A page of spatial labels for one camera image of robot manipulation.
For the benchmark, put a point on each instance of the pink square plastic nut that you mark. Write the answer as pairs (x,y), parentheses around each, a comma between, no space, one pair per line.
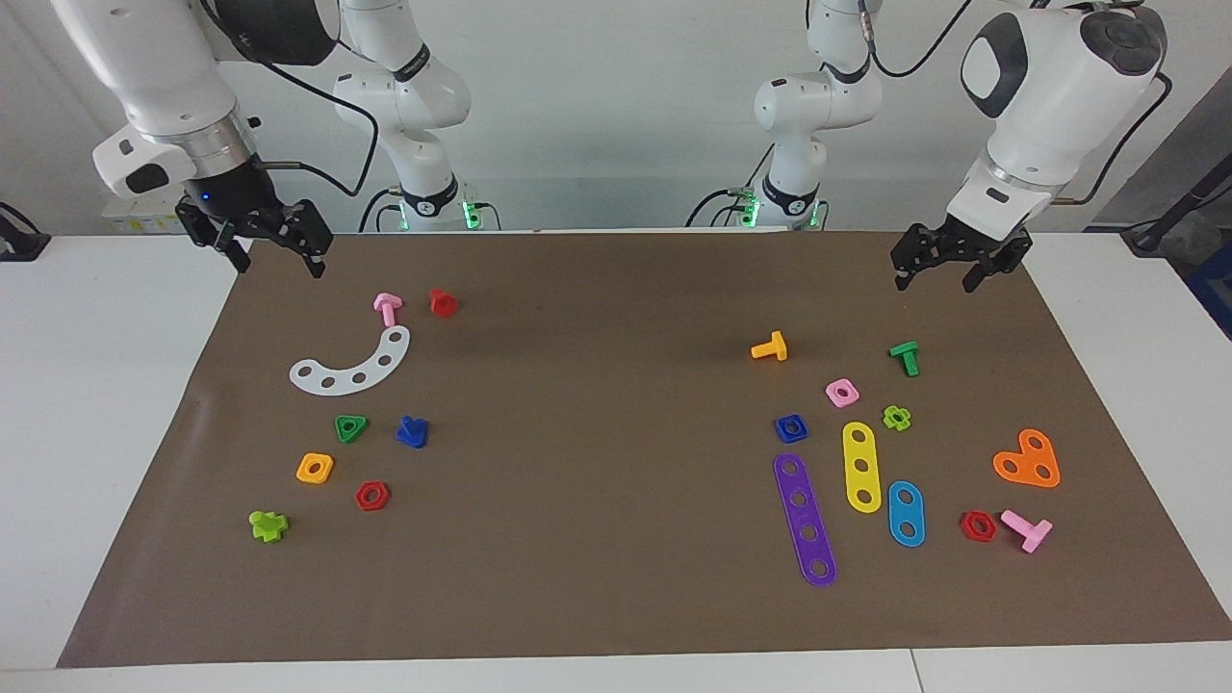
(853,397)

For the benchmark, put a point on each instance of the orange square plastic nut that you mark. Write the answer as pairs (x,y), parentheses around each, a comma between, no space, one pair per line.
(302,472)

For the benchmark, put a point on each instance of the brown table mat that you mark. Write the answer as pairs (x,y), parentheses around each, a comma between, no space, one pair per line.
(577,529)

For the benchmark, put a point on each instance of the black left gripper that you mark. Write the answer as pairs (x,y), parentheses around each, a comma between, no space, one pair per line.
(972,239)

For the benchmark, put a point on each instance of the blue plastic screw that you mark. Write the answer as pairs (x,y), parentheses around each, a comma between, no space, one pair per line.
(412,435)

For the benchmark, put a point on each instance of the orange plastic screw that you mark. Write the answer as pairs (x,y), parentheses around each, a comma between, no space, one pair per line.
(775,348)

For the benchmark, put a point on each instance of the blue two-hole strip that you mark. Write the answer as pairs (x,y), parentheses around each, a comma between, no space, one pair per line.
(906,514)

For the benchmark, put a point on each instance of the white cardboard box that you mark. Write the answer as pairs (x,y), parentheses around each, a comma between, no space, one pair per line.
(140,221)

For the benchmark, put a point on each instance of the orange heart-shaped plate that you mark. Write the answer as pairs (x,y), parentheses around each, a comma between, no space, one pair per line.
(1026,460)

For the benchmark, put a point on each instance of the blue square plastic nut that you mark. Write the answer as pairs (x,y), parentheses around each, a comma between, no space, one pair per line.
(781,435)

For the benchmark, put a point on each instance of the red plastic screw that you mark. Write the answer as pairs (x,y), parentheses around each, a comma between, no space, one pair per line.
(443,304)

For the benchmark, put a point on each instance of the white curved perforated strip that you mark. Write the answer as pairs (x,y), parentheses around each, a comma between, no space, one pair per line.
(372,372)

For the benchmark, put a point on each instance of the lime green cross nut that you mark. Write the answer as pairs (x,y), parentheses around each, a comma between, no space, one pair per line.
(905,422)

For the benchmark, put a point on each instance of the purple four-hole strip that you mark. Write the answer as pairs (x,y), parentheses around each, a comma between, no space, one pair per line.
(805,516)

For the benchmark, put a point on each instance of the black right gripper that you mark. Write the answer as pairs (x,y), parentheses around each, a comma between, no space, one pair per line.
(231,197)

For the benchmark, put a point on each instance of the yellow three-hole strip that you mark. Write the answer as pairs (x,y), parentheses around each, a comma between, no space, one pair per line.
(862,450)

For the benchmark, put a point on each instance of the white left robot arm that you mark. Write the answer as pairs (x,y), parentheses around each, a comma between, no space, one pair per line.
(1049,87)

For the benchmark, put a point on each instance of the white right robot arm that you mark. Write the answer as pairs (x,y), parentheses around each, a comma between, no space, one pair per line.
(164,77)

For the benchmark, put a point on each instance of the black table clamp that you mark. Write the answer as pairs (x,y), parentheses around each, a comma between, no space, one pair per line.
(19,245)

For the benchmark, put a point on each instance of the blue box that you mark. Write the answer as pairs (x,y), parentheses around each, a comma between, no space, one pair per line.
(1215,289)

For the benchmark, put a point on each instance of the green plastic screw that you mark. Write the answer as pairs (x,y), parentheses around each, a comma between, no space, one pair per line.
(907,356)

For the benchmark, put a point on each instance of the red hexagon plastic nut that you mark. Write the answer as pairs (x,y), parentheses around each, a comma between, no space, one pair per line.
(966,527)
(361,498)

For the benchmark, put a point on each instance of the black tripod leg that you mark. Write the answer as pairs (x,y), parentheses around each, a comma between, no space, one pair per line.
(1145,239)

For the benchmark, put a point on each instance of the lime green cross screw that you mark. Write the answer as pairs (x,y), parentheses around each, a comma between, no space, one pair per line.
(268,527)

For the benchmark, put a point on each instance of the pink plastic screw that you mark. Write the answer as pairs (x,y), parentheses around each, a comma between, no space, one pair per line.
(388,306)
(1035,534)

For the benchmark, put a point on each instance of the green triangle plastic nut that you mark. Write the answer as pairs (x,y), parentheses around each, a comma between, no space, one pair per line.
(362,422)

